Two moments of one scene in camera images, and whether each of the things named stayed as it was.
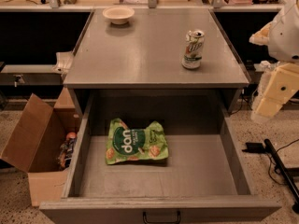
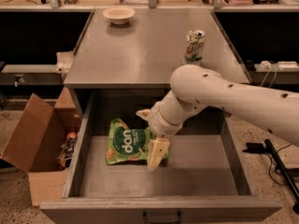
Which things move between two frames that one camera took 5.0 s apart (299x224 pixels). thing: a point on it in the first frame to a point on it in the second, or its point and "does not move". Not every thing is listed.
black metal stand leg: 283,173 does not move
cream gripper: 285,37 to 156,121
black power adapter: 253,147 does not move
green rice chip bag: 129,144 does not move
